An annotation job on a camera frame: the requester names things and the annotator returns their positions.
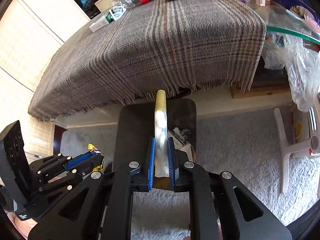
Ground small green white box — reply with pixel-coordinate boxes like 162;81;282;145
89;9;116;33

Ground white blue face mask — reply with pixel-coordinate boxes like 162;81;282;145
168;127;191;153

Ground yellow foil wrapper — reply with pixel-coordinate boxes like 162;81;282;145
87;143;104;172

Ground black trash bin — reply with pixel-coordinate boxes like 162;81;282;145
112;98;198;176

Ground person's left hand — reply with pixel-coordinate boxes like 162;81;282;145
7;212;37;239

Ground grey plaid tablecloth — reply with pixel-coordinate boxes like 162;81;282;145
28;0;266;121

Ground clear plastic bag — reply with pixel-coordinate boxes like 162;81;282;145
255;5;319;112

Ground pink hairbrush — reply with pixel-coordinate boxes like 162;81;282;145
304;15;320;34

